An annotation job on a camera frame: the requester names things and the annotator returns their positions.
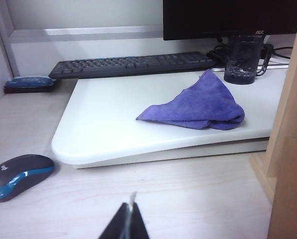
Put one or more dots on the light wooden board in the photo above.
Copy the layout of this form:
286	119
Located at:
288	99

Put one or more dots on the white desk riser platform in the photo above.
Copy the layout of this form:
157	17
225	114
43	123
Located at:
113	119

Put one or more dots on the black computer monitor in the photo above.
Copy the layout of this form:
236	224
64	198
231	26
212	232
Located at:
225	17

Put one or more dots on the black computer keyboard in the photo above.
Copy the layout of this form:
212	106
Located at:
128	64

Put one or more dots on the grey framed partition panel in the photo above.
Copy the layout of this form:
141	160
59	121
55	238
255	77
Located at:
88	33

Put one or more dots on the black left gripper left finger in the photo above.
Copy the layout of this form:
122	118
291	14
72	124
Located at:
117	224

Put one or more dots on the purple microfibre cloth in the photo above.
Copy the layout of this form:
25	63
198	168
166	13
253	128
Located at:
200	107

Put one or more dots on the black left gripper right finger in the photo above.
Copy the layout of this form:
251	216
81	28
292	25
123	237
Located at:
138	226

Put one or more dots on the flat white device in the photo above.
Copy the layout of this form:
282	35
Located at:
278	66

